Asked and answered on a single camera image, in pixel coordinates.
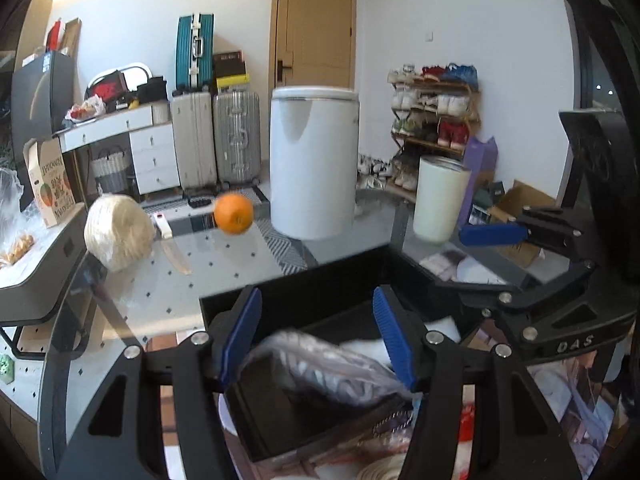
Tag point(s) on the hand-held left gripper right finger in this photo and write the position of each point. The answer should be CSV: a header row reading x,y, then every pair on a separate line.
x,y
395,340

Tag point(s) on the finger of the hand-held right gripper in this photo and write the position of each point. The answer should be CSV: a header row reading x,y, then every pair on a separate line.
x,y
525,300
490,234

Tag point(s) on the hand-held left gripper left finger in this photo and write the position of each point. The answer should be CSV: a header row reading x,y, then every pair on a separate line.
x,y
242,330

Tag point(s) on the black storage box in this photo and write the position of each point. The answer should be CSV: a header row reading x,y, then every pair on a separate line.
x,y
320,295

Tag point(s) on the open cardboard box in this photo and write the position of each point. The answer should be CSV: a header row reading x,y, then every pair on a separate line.
x,y
525,197

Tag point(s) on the white tumbler cup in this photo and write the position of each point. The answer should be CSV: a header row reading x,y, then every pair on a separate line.
x,y
440,200

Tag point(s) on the purple paper bag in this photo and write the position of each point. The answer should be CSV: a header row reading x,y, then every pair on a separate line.
x,y
482,160

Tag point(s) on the wooden shoe rack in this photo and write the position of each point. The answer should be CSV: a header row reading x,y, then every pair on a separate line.
x,y
435,144

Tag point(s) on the orange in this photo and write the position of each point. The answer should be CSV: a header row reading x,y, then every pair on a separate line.
x,y
233,214

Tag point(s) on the white sneakers pile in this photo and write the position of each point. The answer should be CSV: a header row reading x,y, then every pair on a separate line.
x,y
372,167

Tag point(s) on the rows of shoes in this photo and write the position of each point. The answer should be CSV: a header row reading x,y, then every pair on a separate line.
x,y
450,105

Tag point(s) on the small black floor item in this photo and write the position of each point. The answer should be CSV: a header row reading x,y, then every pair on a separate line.
x,y
202,201

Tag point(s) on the white cylindrical appliance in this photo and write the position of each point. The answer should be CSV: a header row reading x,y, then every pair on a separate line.
x,y
312,170

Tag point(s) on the silver suitcase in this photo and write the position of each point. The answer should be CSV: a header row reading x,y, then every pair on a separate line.
x,y
237,135

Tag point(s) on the beige suitcase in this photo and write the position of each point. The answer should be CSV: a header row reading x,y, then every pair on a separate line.
x,y
194,140

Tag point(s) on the white desk with drawers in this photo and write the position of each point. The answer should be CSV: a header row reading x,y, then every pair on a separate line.
x,y
150,155

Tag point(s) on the grey box appliance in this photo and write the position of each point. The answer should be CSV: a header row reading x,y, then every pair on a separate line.
x,y
50,265

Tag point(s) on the woven basket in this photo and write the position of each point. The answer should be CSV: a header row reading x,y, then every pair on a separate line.
x,y
110,172

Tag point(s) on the white ribbed container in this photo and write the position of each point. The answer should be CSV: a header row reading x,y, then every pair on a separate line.
x,y
160,112

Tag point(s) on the cardboard fruit box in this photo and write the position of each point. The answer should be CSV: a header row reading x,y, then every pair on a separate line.
x,y
52,185

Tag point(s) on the small green item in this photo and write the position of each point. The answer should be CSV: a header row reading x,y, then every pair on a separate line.
x,y
5,366

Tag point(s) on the clear bag of small oranges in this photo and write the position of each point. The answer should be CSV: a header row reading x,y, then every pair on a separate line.
x,y
12,250

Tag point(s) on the yellow and black box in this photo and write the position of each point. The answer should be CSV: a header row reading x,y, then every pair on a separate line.
x,y
232,82

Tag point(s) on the black bag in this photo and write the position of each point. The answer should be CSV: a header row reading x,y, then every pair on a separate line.
x,y
151,91

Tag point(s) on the black flat box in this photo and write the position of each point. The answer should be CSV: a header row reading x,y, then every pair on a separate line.
x,y
230,62

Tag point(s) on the snack bag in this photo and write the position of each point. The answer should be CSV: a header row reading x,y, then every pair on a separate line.
x,y
85,110

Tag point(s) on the wooden door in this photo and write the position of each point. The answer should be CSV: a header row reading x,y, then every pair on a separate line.
x,y
315,25

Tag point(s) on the red and black shoe box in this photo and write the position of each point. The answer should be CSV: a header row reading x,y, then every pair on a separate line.
x,y
107,87

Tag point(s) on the teal suitcase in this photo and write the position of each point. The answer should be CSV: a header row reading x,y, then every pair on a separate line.
x,y
192,55

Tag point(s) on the white rounded chair back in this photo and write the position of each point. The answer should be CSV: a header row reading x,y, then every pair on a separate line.
x,y
137,67

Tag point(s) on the black refrigerator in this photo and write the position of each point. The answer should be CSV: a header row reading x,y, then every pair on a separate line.
x,y
42,95

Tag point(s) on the cardboard boxes on refrigerator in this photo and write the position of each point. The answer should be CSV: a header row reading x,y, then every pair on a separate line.
x,y
65,37

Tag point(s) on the black curved frame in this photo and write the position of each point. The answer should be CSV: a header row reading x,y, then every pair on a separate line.
x,y
595,10

